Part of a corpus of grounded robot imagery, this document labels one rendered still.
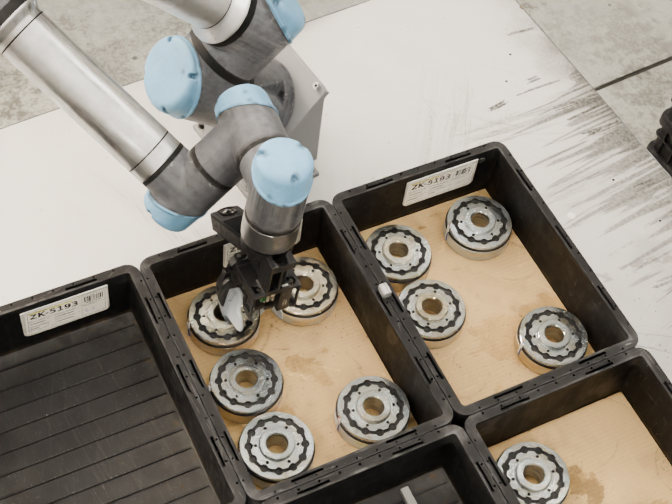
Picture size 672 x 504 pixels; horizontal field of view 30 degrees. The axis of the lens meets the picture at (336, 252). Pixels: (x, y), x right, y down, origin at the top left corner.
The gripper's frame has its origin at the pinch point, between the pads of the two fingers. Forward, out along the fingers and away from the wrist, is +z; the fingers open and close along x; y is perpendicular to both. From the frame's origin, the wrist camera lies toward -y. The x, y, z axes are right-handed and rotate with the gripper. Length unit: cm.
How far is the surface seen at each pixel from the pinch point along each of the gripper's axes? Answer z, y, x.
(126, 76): 81, -123, 33
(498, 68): 8, -39, 71
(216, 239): -7.7, -7.7, -1.9
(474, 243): -4.7, 3.5, 36.5
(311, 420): 2.1, 19.2, 2.2
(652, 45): 68, -82, 168
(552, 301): -2.3, 15.7, 44.2
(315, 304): -1.6, 3.8, 9.6
